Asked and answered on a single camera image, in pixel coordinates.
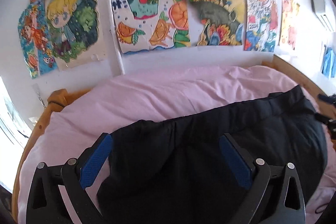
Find orange juice fruit drawing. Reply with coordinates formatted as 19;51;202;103
112;0;191;54

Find black padded jacket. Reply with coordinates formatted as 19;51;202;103
97;86;327;223

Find orange-haired mermaid drawing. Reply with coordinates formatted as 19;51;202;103
18;2;58;79

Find pink duvet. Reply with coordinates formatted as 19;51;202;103
16;65;336;224

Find pigs and chicks drawing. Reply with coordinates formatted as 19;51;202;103
278;0;300;50

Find white air conditioner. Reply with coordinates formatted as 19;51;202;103
311;0;335;32

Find blue hanging garment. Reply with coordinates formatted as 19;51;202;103
322;47;336;79

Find wooden bed frame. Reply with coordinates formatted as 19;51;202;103
11;54;336;222

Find blonde girl drawing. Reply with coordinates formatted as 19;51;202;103
45;0;106;71

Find landscape river drawing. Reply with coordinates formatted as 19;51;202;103
189;0;245;46

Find bright window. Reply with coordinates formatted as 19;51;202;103
0;81;31;192

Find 2024 dragon drawing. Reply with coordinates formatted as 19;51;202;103
244;0;278;53

